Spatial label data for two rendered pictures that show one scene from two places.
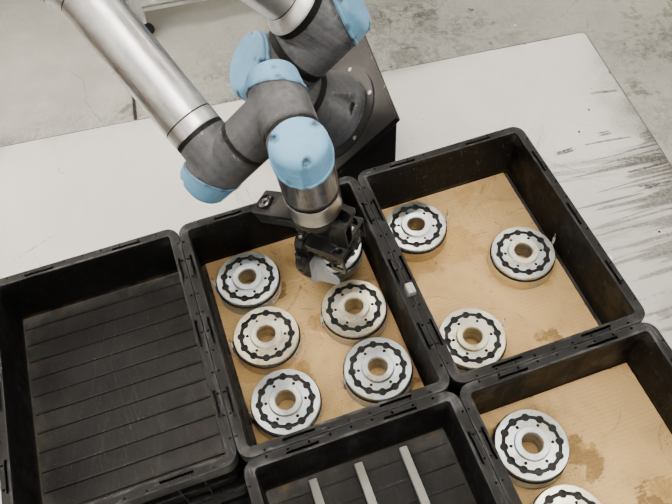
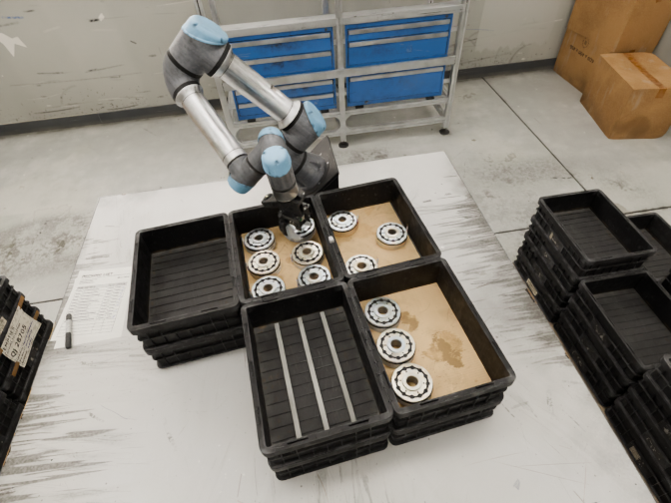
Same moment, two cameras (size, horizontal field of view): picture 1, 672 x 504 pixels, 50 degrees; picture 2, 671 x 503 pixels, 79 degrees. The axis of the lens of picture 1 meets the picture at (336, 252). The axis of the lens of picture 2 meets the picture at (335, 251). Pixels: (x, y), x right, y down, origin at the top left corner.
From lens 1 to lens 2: 0.39 m
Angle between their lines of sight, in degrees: 9
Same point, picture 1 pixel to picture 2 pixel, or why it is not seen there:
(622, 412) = (430, 302)
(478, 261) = (371, 238)
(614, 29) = (478, 167)
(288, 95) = (274, 140)
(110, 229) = not seen: hidden behind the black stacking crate
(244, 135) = (255, 158)
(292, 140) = (272, 154)
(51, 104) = not seen: hidden behind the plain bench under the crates
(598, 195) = (440, 220)
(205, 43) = not seen: hidden behind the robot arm
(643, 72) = (492, 187)
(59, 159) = (182, 196)
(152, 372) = (208, 277)
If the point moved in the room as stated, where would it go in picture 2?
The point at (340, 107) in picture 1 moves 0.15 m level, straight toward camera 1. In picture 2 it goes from (313, 168) to (310, 194)
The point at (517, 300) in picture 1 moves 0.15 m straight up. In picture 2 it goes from (387, 254) to (389, 222)
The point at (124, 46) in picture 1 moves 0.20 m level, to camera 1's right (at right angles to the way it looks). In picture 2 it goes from (207, 120) to (273, 117)
